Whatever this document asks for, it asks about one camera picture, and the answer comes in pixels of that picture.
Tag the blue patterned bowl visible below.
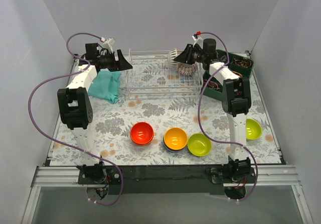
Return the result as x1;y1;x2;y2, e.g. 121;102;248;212
178;63;198;76

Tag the white pink bowl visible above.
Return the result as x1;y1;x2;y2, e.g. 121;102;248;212
166;49;179;69

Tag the lime green bowl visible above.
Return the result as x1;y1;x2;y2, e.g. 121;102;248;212
246;119;262;141
187;133;212;157

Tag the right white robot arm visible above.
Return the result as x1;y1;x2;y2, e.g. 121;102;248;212
174;36;251;183

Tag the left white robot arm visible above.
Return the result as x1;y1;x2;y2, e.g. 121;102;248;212
57;38;132;184

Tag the teal cloth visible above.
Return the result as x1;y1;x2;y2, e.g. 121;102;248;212
88;70;121;103

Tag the green compartment organizer tray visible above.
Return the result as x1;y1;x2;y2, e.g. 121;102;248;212
204;52;254;101

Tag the floral table mat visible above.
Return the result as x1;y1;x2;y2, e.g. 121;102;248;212
50;51;286;166

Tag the red orange bowl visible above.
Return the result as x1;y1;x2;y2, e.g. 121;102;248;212
130;122;154;146

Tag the yellow orange bowl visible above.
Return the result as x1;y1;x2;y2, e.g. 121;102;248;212
163;127;188;153

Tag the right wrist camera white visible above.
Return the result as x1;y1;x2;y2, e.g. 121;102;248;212
192;31;203;47

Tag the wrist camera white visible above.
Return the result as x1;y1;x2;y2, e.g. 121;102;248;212
192;31;203;47
100;37;115;53

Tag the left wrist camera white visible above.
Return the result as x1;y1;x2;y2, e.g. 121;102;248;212
100;37;115;53

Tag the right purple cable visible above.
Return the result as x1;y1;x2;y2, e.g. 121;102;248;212
197;31;258;202

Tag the white wire dish rack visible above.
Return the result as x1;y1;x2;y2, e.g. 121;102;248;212
125;51;203;99

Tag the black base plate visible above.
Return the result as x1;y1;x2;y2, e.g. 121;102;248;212
77;164;242;195

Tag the aluminium frame rail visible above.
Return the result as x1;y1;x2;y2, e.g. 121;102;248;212
22;165;313;223

